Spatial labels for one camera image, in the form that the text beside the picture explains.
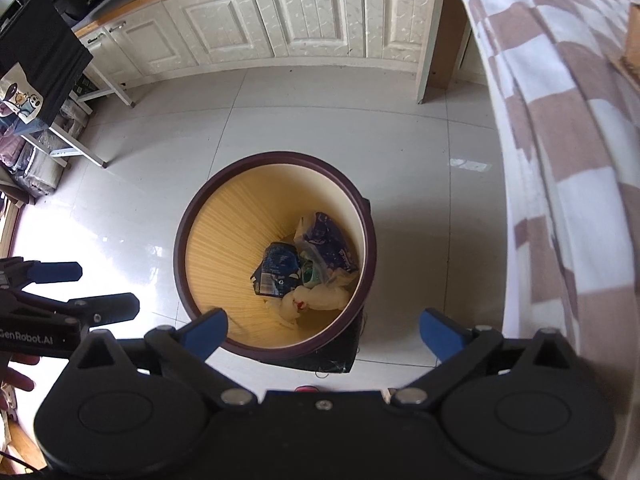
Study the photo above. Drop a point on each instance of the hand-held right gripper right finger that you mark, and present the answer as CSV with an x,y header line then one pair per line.
x,y
440,332

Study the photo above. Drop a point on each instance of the person's left hand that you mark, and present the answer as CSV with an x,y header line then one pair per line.
x,y
15,376

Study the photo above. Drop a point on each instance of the brown cardboard piece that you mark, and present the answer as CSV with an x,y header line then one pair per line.
x,y
631,55

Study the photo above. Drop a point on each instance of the brown white checkered blanket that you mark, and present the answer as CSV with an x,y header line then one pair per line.
x,y
575,160

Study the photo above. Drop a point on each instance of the small cartoon tote bag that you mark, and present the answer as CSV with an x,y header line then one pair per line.
x,y
20,95

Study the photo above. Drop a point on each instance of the grey packed bedding bag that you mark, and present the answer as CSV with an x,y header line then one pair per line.
x,y
30,165

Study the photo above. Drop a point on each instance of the beige brown-rimmed trash bin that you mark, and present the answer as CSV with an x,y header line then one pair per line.
x,y
225,240

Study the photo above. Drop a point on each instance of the white tissue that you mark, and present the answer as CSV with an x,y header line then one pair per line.
x,y
325,300

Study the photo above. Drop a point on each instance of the crushed blue snack packet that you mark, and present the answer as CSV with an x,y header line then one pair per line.
x,y
277,265

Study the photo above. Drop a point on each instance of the blue purple snack bag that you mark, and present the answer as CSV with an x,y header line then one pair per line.
x,y
327,240

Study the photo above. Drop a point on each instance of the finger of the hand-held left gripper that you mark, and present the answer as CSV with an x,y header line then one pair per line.
x,y
52,272
110,307

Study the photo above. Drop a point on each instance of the teal plastic wrapper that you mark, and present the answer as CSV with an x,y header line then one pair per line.
x,y
310,272

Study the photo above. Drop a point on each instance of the cream cabinet with wooden edge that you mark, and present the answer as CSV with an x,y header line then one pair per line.
x,y
300,15

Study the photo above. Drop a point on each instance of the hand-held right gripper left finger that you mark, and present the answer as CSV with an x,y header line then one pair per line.
x,y
205,332

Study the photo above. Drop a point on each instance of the black cloth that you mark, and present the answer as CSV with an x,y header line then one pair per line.
x,y
45,50

